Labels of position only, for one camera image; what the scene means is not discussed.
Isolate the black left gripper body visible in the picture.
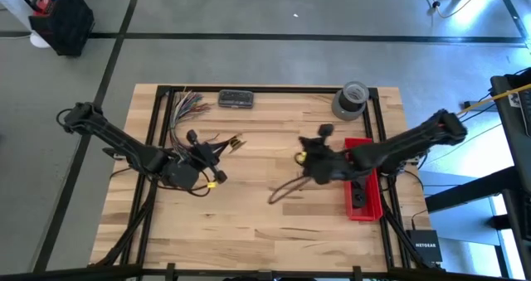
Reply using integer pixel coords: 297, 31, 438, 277
182, 129, 228, 183

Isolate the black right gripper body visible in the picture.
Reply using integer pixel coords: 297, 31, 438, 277
297, 124, 353, 186

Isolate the clear plastic bit case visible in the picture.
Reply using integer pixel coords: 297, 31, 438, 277
217, 89, 256, 110

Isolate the grey tape roll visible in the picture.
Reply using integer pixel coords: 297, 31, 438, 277
330, 93, 367, 123

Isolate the red plastic bin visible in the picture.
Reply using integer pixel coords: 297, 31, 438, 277
343, 136, 384, 223

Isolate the black tape roll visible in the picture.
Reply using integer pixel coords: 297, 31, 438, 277
338, 80, 371, 113

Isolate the black tool bag red top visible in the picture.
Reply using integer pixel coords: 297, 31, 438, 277
27, 0, 96, 58

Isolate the white and black tower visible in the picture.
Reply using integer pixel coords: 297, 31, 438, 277
0, 0, 51, 50

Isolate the multicoloured wire bundle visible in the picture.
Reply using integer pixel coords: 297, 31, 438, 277
167, 89, 222, 162

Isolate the black aluminium table frame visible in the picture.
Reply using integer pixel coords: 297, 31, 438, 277
0, 83, 531, 281

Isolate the black Netgear network switch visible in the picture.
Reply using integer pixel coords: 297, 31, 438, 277
405, 229, 444, 264

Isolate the taut yellow cable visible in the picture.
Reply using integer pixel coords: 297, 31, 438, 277
455, 83, 531, 118

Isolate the black desk frame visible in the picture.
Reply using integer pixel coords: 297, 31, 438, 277
423, 0, 529, 46

